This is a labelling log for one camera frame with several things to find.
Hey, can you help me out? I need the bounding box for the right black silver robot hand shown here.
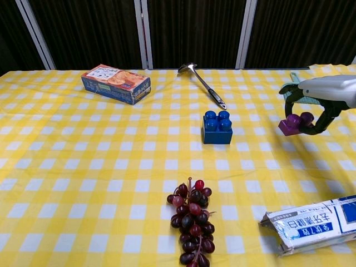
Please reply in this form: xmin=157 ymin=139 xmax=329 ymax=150
xmin=279 ymin=74 xmax=356 ymax=136

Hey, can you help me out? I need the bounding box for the teal hand broom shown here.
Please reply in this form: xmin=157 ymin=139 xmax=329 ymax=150
xmin=283 ymin=72 xmax=320 ymax=106

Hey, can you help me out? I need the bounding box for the blue white toothpaste box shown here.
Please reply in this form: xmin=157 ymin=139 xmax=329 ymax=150
xmin=258 ymin=194 xmax=356 ymax=258

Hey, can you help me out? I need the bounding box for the dark red grape bunch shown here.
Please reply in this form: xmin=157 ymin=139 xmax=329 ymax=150
xmin=166 ymin=177 xmax=216 ymax=267

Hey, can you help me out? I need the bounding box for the orange biscuit box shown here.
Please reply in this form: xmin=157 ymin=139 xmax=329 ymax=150
xmin=81 ymin=64 xmax=152 ymax=106

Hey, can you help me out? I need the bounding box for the yellow white checkered tablecloth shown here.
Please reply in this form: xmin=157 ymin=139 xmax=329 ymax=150
xmin=0 ymin=63 xmax=356 ymax=267

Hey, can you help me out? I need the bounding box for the white window frame post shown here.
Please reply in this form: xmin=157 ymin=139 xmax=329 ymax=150
xmin=235 ymin=0 xmax=258 ymax=70
xmin=15 ymin=0 xmax=56 ymax=70
xmin=133 ymin=0 xmax=154 ymax=70

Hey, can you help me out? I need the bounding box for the steel ladle black handle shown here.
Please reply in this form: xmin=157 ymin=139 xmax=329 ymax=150
xmin=177 ymin=63 xmax=228 ymax=110

